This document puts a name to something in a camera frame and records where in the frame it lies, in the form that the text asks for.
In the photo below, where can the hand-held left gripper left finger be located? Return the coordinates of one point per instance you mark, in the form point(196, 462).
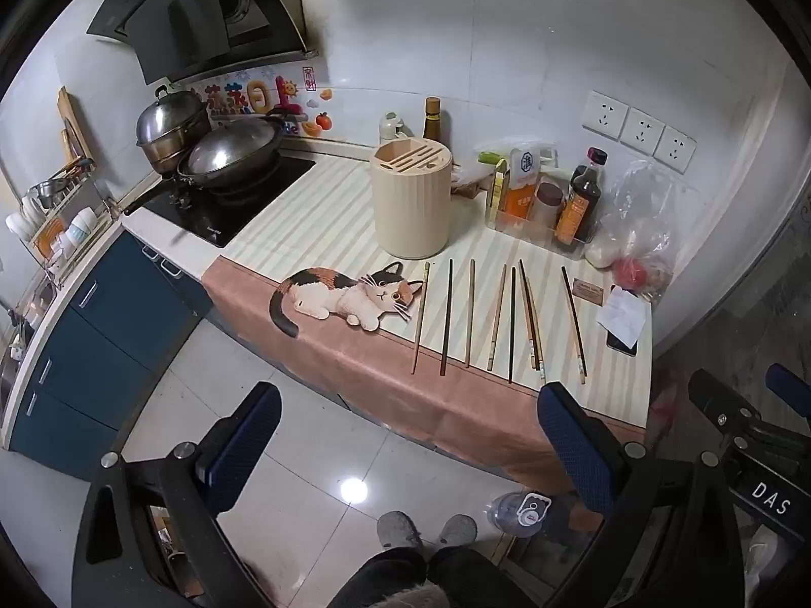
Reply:
point(244, 440)

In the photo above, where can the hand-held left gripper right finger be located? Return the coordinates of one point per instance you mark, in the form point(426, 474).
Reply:
point(573, 443)

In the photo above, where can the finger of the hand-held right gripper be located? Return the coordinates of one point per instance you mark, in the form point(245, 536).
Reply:
point(789, 386)
point(719, 399)

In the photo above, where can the dark wooden chopstick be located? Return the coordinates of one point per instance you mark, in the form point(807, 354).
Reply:
point(447, 316)
point(570, 304)
point(528, 304)
point(512, 329)

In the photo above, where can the beige round utensil holder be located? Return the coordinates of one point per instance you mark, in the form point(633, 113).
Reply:
point(412, 209)

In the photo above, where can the clear water bottle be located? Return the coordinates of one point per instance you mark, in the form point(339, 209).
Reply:
point(507, 510)

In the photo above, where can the black smartphone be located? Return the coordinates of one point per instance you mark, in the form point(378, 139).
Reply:
point(621, 347)

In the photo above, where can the white paper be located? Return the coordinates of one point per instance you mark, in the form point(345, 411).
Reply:
point(624, 316)

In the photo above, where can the grey fuzzy slipper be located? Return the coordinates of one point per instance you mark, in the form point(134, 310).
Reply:
point(399, 529)
point(456, 530)

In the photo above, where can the brown card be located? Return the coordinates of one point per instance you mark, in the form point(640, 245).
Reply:
point(587, 288)

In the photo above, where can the blue kitchen cabinets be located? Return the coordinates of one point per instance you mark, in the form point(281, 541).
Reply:
point(108, 342)

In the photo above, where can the white powder bag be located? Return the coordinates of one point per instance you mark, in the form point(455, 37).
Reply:
point(605, 250)

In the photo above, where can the person's legs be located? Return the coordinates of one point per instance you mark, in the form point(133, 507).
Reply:
point(380, 573)

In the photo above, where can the clear plastic bag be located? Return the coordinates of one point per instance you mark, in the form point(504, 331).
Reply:
point(633, 202)

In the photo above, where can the clear plastic organizer tray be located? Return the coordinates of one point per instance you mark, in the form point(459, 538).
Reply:
point(526, 231)

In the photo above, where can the black induction cooktop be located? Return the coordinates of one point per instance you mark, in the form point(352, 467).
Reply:
point(209, 215)

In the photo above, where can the orange label soy sauce bottle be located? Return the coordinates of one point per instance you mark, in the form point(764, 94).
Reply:
point(578, 215)

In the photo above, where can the steel kitchen sink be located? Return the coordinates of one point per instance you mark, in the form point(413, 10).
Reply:
point(7, 380)

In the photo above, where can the brown lid jar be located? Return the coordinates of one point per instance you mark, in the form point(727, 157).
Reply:
point(548, 196)

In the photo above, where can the white and orange seasoning bag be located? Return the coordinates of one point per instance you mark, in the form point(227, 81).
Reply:
point(524, 196)

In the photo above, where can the black wok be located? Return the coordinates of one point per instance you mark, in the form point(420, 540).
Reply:
point(151, 197)

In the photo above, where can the yellow seasoning box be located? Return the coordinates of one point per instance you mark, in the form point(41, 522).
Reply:
point(498, 193)

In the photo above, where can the red cap bottle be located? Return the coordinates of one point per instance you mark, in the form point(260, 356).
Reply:
point(597, 157)

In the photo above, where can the orange plastic board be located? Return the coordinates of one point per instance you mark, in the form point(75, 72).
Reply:
point(47, 234)

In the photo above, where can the steel wok lid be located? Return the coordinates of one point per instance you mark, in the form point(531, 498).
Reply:
point(231, 152)

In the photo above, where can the green leek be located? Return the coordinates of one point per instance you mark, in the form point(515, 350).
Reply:
point(488, 157)

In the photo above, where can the rows of white bowls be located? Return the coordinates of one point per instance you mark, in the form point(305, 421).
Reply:
point(19, 225)

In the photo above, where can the steel bowl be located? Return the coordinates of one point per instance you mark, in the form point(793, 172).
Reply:
point(44, 193)

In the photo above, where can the steel steamer pot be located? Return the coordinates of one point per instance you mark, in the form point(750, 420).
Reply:
point(168, 126)

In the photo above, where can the clear oil dispenser bottle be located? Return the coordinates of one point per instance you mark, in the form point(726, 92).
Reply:
point(389, 130)

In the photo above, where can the brown glass bottle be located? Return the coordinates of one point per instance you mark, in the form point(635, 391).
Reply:
point(432, 123)

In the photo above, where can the wooden cutting board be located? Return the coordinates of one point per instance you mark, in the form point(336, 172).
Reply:
point(73, 126)

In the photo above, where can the black range hood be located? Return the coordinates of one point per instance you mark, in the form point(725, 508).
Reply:
point(177, 19)

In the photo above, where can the white wall outlet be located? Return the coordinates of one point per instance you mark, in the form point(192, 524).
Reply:
point(642, 131)
point(673, 149)
point(605, 114)

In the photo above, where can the colourful wall decal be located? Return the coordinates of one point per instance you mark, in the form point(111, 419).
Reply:
point(256, 95)

